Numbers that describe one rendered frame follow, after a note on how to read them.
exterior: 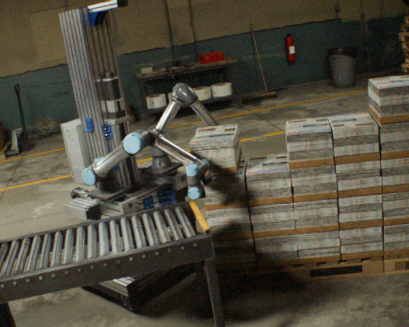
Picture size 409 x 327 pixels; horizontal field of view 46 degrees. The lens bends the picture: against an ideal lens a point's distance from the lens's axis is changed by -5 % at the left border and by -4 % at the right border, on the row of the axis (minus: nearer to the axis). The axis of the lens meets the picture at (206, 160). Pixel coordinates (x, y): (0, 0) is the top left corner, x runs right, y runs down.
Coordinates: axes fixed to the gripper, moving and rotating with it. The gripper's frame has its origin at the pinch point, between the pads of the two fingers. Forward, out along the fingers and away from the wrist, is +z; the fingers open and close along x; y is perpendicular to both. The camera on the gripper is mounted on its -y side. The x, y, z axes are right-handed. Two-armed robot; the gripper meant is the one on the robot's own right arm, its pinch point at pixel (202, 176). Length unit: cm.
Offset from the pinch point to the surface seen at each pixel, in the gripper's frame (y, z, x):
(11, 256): -6, -86, 94
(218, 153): 13.5, 3.6, -11.4
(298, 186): -13, 3, -60
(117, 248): -5, -84, 33
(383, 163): -3, 3, -115
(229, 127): 22.6, 31.9, -17.1
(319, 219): -37, 3, -72
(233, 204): -21.8, 2.6, -16.9
